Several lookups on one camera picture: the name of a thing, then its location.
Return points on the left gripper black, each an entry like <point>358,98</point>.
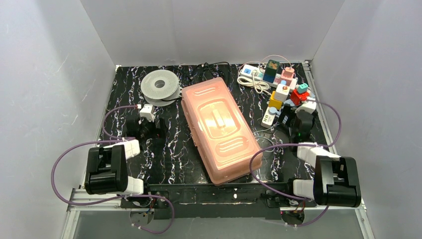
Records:
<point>158,128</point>

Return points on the white cube charger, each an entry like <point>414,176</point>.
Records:
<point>282,92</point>

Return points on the yellow cube socket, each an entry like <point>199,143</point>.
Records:
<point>274,102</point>

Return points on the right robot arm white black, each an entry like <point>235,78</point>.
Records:
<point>335,181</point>

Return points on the white long power strip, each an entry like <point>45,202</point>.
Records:
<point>248,71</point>

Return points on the aluminium frame rail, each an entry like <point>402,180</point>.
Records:
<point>81,196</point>

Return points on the pink plug adapter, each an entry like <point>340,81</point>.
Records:
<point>287,76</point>

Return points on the dark green cube charger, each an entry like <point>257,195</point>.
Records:
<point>272,67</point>

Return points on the red cube socket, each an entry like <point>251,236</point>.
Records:
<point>298,98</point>

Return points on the grey filament spool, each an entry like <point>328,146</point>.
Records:
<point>161,88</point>

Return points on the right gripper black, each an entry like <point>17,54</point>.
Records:
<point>287,116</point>

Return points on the light blue power strip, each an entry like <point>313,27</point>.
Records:
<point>291,103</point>

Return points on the teal plug adapter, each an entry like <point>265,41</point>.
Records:
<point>302,88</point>

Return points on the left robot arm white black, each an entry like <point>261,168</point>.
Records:
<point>107,171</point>

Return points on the blue plug adapter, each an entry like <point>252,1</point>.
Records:
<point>269,77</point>

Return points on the pink translucent plastic storage box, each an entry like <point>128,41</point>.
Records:
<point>224,140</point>

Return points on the white usb charging hub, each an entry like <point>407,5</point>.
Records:
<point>269,116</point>

